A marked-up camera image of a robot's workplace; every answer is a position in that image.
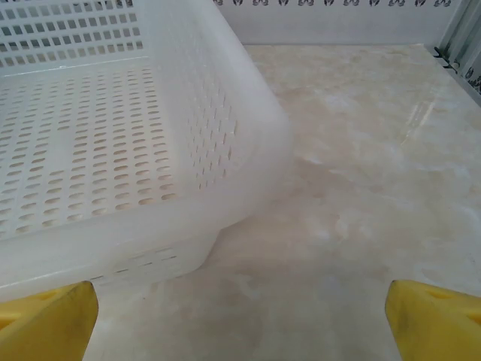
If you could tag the white perforated plastic basket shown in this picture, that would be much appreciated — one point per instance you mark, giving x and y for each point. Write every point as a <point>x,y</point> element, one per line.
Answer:
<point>112,150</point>

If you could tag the aluminium frame post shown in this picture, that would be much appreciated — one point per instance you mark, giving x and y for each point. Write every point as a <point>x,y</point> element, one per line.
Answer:
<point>464,34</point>

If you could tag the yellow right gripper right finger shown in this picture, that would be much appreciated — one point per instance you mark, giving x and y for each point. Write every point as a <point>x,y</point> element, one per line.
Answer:
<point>439,331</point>

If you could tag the black frame corner bracket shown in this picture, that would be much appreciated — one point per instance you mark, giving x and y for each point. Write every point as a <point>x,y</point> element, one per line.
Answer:
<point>443,56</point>

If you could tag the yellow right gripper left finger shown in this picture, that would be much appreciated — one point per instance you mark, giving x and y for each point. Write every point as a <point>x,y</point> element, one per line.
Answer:
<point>45,331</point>

